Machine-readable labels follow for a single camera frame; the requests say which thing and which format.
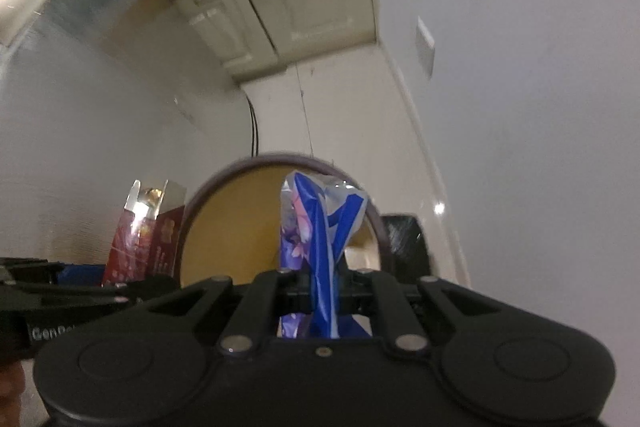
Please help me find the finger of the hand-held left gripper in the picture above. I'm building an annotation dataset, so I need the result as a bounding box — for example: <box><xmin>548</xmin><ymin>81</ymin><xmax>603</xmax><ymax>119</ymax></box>
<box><xmin>0</xmin><ymin>279</ymin><xmax>147</xmax><ymax>310</ymax></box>
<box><xmin>0</xmin><ymin>257</ymin><xmax>108</xmax><ymax>289</ymax></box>

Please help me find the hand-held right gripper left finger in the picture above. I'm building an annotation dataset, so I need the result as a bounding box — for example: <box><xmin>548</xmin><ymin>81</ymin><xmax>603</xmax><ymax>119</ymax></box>
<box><xmin>142</xmin><ymin>270</ymin><xmax>315</xmax><ymax>352</ymax></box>

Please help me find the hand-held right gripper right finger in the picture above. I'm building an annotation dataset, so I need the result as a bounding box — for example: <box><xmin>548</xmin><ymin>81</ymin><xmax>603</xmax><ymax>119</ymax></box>
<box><xmin>336</xmin><ymin>270</ymin><xmax>502</xmax><ymax>354</ymax></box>

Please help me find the red carton box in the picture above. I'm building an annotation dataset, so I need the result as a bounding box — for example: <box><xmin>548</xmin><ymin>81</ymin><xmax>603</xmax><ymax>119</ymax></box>
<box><xmin>102</xmin><ymin>179</ymin><xmax>187</xmax><ymax>288</ymax></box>

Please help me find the blue snack wrapper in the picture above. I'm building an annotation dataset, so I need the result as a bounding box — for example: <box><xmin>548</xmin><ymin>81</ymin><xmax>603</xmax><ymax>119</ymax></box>
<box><xmin>277</xmin><ymin>172</ymin><xmax>373</xmax><ymax>339</ymax></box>

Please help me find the round brown-rimmed trash bin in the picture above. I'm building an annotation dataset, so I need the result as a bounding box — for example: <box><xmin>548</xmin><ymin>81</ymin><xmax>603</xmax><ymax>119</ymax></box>
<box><xmin>176</xmin><ymin>153</ymin><xmax>396</xmax><ymax>289</ymax></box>

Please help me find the black stool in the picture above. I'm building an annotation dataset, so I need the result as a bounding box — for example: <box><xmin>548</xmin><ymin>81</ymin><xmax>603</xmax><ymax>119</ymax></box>
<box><xmin>381</xmin><ymin>213</ymin><xmax>432</xmax><ymax>284</ymax></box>

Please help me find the black floor cable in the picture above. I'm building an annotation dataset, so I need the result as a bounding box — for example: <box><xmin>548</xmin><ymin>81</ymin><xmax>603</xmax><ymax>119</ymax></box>
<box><xmin>246</xmin><ymin>96</ymin><xmax>261</xmax><ymax>158</ymax></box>

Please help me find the white wall plate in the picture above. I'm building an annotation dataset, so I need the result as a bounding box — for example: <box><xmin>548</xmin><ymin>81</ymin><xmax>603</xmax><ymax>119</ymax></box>
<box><xmin>416</xmin><ymin>17</ymin><xmax>437</xmax><ymax>81</ymax></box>

